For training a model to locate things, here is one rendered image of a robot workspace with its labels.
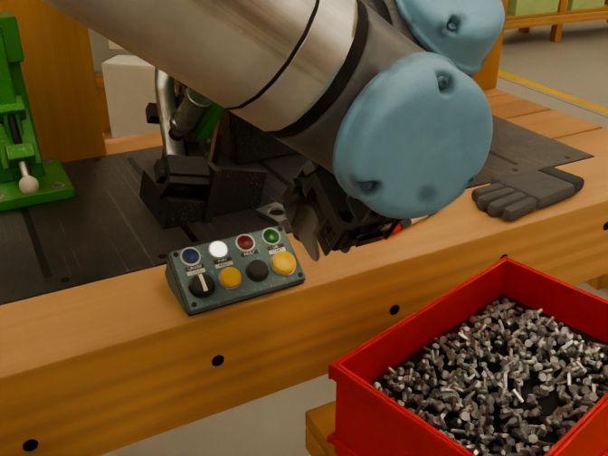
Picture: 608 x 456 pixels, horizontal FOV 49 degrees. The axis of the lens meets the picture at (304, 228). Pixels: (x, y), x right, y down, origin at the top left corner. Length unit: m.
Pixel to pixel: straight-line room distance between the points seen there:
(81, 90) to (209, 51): 1.00
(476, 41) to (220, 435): 1.58
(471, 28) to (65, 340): 0.53
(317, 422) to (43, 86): 0.77
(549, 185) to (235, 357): 0.56
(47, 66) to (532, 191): 0.83
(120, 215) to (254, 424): 1.03
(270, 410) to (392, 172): 1.69
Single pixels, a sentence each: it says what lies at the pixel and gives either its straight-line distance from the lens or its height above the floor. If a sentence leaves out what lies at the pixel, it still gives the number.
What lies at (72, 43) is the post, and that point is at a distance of 1.24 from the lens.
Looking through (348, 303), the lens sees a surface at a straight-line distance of 0.86.
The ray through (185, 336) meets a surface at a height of 0.88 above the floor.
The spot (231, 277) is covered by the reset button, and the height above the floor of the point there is 0.93.
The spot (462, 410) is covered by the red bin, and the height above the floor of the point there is 0.88.
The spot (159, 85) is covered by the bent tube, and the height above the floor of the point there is 1.07.
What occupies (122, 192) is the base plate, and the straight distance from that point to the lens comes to 1.10.
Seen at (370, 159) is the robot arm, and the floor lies 1.24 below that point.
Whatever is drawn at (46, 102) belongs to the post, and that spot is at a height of 1.00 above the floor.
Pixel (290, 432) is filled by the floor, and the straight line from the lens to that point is 1.90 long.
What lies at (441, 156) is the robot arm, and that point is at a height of 1.23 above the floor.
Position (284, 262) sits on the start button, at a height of 0.93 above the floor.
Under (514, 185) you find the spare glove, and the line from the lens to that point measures 1.07.
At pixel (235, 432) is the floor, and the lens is 1.90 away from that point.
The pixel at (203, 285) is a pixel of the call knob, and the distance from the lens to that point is 0.76.
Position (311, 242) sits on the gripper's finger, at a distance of 0.67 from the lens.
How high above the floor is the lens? 1.34
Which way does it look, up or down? 28 degrees down
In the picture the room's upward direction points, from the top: straight up
